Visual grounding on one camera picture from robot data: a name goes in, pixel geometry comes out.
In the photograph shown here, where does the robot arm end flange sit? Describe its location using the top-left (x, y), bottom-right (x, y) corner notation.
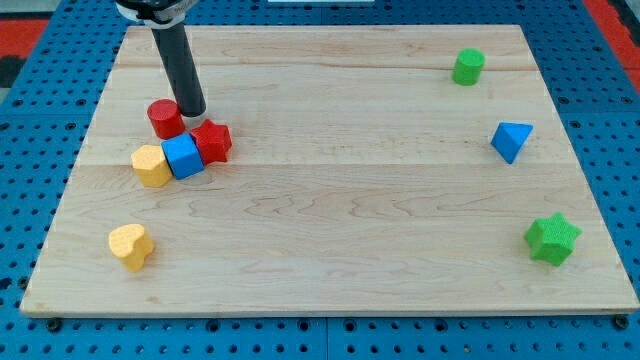
top-left (115, 0), bottom-right (198, 26)

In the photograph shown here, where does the blue triangle block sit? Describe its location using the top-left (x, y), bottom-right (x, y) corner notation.
top-left (490, 122), bottom-right (534, 164)

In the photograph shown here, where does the wooden board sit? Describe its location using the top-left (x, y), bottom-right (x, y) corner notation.
top-left (21, 25), bottom-right (639, 318)

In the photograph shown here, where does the red star block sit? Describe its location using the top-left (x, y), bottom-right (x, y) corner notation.
top-left (190, 119), bottom-right (233, 165)

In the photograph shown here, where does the blue cube block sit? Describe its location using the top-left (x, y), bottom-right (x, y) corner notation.
top-left (161, 133), bottom-right (204, 180)

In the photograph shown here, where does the red cylinder block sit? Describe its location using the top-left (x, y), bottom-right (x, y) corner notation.
top-left (147, 99), bottom-right (186, 140)

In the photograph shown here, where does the yellow hexagon block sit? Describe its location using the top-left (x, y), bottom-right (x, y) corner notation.
top-left (131, 145), bottom-right (173, 188)

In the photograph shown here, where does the green cylinder block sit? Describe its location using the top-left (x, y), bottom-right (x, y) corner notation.
top-left (452, 48), bottom-right (485, 86)

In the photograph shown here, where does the yellow heart block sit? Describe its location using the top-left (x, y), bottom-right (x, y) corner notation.
top-left (108, 223), bottom-right (155, 272)

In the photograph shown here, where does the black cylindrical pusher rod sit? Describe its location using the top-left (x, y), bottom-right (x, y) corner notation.
top-left (152, 22), bottom-right (206, 118)

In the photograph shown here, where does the green star block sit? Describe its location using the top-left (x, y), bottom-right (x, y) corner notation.
top-left (524, 212), bottom-right (582, 266)

